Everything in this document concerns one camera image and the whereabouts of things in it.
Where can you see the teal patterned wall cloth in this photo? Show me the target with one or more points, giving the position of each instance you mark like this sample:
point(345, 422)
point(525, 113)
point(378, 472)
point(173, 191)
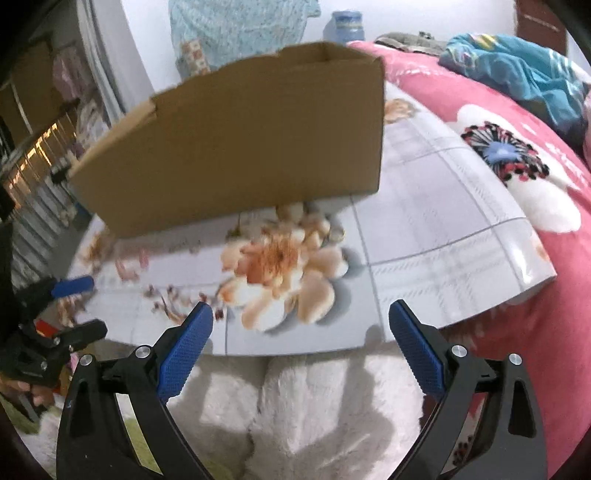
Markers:
point(207, 35)

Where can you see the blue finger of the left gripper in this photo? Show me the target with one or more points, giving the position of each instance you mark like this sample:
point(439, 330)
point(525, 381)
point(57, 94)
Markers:
point(74, 338)
point(69, 286)

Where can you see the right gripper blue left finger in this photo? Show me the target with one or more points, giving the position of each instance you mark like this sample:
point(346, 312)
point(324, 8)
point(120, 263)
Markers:
point(93, 442)

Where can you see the blue cartoon quilt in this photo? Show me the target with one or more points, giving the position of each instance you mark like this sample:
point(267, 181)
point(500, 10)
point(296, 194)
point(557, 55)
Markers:
point(539, 79)

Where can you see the floral white mat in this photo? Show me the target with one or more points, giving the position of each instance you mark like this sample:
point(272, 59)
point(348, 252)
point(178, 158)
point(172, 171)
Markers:
point(441, 233)

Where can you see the dark red door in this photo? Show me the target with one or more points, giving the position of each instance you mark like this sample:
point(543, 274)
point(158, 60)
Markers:
point(538, 24)

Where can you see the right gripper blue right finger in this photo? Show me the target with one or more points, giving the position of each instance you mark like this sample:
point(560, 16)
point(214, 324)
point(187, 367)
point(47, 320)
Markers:
point(486, 423)

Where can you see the person's left hand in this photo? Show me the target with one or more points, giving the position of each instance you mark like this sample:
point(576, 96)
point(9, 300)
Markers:
point(12, 389)

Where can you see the white fluffy blanket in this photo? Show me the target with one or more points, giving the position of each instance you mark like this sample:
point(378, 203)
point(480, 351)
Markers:
point(348, 415)

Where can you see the pink floral bedspread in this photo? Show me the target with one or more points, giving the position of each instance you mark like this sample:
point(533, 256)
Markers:
point(551, 328)

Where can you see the brown cardboard box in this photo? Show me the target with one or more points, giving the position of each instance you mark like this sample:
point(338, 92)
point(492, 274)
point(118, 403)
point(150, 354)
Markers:
point(305, 123)

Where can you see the grey green pillow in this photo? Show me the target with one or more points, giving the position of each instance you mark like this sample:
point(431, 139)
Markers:
point(423, 43)

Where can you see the blue water bottle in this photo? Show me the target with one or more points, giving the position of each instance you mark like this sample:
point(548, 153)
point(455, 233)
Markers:
point(345, 26)

